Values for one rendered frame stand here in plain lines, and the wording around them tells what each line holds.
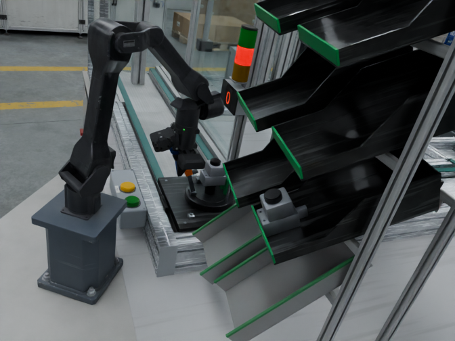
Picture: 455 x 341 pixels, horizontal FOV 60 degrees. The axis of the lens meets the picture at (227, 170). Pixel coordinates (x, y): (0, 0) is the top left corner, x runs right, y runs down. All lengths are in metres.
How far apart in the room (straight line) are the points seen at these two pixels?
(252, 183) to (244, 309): 0.24
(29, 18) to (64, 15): 0.45
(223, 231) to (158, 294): 0.22
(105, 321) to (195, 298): 0.21
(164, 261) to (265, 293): 0.31
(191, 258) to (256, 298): 0.28
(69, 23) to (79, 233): 5.63
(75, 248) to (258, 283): 0.39
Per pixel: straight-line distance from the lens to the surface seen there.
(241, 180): 0.81
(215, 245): 0.92
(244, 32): 1.17
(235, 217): 0.92
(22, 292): 1.04
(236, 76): 1.20
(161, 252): 0.99
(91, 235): 0.85
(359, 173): 0.77
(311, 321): 1.05
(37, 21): 6.31
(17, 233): 1.19
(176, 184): 1.18
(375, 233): 0.64
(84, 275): 0.95
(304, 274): 0.78
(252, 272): 0.84
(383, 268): 1.30
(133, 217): 1.09
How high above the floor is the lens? 1.62
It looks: 30 degrees down
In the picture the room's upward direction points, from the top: 12 degrees clockwise
